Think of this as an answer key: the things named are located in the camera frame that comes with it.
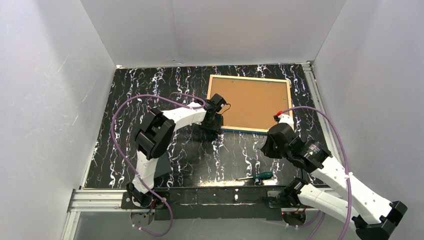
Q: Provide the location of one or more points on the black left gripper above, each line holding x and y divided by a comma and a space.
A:
211, 124

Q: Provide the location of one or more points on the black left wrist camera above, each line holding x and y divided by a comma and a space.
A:
215, 104

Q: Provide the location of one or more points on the aluminium right side rail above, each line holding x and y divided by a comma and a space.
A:
329, 136

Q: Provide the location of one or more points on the aluminium front rail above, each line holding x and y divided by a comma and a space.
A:
96, 214

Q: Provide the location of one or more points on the black square pad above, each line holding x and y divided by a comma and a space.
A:
163, 166

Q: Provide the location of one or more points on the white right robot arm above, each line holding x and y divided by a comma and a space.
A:
372, 216

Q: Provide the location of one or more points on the black right arm base motor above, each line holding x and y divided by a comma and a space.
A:
288, 197

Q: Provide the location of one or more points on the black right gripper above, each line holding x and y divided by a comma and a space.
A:
268, 148

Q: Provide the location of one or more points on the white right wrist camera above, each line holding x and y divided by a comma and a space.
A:
281, 117

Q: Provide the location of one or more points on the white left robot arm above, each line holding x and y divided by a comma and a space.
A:
155, 135

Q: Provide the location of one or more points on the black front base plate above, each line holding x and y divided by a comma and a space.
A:
225, 202

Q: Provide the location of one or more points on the blue picture frame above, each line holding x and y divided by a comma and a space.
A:
253, 101

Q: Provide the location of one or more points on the aluminium rail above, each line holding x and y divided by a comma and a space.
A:
96, 214
329, 136

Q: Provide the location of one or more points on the green handled screwdriver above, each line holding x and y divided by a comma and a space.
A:
267, 175

